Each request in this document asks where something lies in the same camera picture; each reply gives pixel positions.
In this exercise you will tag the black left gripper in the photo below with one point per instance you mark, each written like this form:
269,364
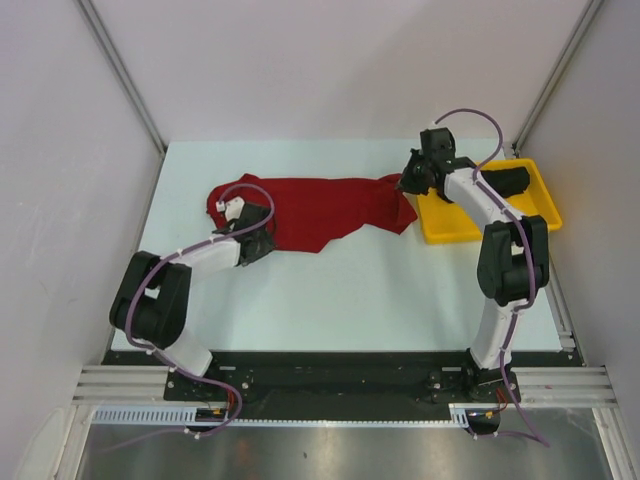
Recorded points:
266,245

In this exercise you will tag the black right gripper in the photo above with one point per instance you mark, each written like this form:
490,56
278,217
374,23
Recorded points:
406,181

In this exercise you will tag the red t shirt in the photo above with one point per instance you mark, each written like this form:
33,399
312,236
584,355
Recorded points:
311,212

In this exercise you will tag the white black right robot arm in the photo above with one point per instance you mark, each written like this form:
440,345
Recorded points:
513,263

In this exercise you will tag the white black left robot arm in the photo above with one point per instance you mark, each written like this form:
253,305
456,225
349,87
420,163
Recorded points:
151,304

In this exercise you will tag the rolled black t shirt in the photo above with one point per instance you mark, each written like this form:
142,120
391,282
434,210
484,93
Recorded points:
508,182

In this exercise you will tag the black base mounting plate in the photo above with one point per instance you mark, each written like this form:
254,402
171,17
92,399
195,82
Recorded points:
256,374

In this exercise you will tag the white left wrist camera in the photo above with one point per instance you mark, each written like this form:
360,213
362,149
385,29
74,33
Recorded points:
232,209

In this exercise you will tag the aluminium frame rail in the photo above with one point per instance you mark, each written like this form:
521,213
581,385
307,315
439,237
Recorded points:
533,386

